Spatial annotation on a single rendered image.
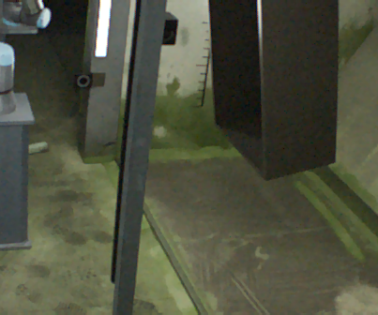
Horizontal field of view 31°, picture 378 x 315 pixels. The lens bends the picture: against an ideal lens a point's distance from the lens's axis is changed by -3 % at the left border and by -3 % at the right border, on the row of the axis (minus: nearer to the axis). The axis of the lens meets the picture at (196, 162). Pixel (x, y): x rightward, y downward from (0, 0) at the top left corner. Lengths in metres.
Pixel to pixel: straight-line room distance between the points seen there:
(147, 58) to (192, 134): 2.44
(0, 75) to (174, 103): 1.36
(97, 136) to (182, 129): 0.50
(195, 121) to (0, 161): 1.45
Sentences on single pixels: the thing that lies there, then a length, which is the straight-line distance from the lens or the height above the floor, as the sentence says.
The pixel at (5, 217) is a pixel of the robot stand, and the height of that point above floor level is 0.17.
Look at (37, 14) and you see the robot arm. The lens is 3.17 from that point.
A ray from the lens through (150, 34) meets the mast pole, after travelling 1.64.
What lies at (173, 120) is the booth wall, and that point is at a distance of 3.99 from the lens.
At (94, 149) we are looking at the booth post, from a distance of 3.93.
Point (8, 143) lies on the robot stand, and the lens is 2.95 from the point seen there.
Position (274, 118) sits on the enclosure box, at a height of 0.76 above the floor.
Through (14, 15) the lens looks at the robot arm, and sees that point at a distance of 3.25.
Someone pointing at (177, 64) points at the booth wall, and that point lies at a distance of 3.86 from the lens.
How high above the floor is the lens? 1.81
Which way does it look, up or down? 26 degrees down
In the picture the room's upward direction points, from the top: 8 degrees clockwise
